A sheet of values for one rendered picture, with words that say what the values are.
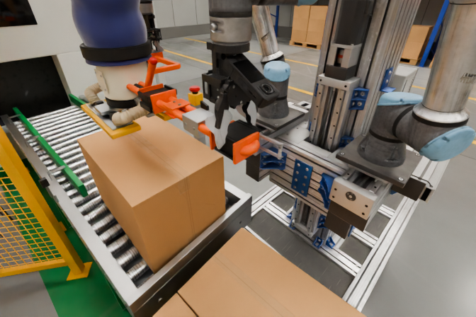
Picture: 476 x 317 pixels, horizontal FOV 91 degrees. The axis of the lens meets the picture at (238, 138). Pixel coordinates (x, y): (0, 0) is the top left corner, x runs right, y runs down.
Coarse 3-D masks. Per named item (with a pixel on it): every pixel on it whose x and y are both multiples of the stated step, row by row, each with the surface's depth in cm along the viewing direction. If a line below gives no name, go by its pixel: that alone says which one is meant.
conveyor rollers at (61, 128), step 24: (48, 120) 216; (72, 120) 215; (72, 144) 181; (48, 168) 157; (72, 168) 159; (72, 192) 138; (96, 192) 139; (96, 216) 125; (120, 240) 110; (120, 264) 102; (144, 264) 101
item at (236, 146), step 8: (232, 120) 55; (232, 128) 52; (240, 128) 52; (248, 128) 52; (232, 136) 49; (240, 136) 49; (248, 136) 49; (256, 136) 51; (232, 144) 49; (240, 144) 48; (248, 144) 50; (224, 152) 52; (232, 152) 50; (232, 160) 50; (240, 160) 50
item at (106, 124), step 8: (88, 104) 96; (96, 104) 91; (88, 112) 91; (96, 112) 90; (112, 112) 84; (96, 120) 85; (104, 120) 84; (104, 128) 80; (112, 128) 79; (120, 128) 80; (128, 128) 80; (136, 128) 81; (112, 136) 76; (120, 136) 78
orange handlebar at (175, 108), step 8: (168, 64) 112; (176, 64) 105; (160, 72) 101; (128, 88) 82; (136, 88) 78; (160, 104) 68; (168, 104) 66; (176, 104) 66; (184, 104) 66; (168, 112) 66; (176, 112) 63; (184, 112) 68; (200, 128) 56; (208, 136) 55; (256, 144) 50; (240, 152) 48; (248, 152) 48
